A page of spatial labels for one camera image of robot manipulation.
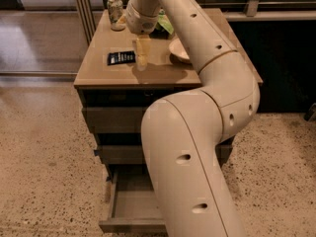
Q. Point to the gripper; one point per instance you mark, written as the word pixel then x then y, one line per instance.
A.
pixel 138 21

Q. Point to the black rxbar chocolate bar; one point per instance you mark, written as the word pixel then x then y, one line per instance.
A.
pixel 121 57

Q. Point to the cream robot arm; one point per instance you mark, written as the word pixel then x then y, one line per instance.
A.
pixel 180 132

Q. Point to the grey three-drawer cabinet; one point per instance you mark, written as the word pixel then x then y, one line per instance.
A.
pixel 101 85

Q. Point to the grey top drawer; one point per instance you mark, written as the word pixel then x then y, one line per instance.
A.
pixel 113 119

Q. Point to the grey open bottom drawer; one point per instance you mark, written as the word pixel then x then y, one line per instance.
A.
pixel 133 207

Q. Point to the silver green soda can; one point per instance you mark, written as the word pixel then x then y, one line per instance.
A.
pixel 115 11

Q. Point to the green chip bag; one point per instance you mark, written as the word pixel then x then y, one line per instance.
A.
pixel 164 28

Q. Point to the beige paper bowl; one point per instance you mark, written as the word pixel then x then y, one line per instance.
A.
pixel 177 49

